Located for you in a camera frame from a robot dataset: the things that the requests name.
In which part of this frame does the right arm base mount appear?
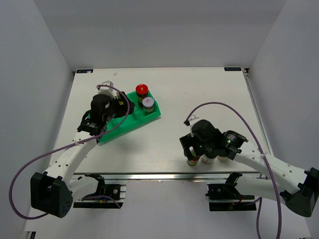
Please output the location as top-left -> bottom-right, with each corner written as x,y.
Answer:
205,172 -> 257,212

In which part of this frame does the blue label sticker right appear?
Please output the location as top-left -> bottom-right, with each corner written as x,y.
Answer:
224,67 -> 242,71

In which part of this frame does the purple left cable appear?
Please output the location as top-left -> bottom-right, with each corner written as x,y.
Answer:
8,84 -> 130,220

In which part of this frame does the green plastic divided bin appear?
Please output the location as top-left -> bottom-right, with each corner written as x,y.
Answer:
83,90 -> 161,145

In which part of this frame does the red cap sauce bottle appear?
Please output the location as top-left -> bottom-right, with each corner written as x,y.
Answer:
136,84 -> 149,105

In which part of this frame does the black grinder white jar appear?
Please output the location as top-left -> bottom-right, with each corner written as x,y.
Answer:
217,156 -> 228,162

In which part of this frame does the green label sauce bottle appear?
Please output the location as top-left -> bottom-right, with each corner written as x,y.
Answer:
186,147 -> 201,166

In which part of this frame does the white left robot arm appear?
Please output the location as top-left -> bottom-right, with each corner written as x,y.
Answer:
30,95 -> 186,218

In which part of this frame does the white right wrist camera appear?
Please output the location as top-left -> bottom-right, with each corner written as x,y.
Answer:
184,115 -> 201,137

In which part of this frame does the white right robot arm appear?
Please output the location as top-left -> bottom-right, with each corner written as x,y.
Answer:
188,118 -> 319,218

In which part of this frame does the yellow label brown bottle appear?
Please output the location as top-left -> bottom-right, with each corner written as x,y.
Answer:
117,97 -> 126,107

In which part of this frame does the silver lid glass jar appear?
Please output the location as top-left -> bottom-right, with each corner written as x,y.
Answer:
142,97 -> 155,114

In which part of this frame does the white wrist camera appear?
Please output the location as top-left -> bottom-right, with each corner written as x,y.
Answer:
184,115 -> 201,137
96,81 -> 117,99

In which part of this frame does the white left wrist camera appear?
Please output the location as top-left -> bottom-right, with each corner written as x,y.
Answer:
96,81 -> 117,99

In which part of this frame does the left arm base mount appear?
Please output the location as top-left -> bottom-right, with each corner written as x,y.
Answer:
69,173 -> 127,209

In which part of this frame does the black lid spice jar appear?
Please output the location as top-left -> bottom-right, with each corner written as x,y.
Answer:
200,155 -> 216,165

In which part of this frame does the blue label sticker left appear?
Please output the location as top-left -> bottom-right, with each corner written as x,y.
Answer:
76,69 -> 93,74

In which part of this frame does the blue label sticker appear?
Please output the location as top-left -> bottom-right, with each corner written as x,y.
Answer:
224,67 -> 242,71
76,69 -> 93,74

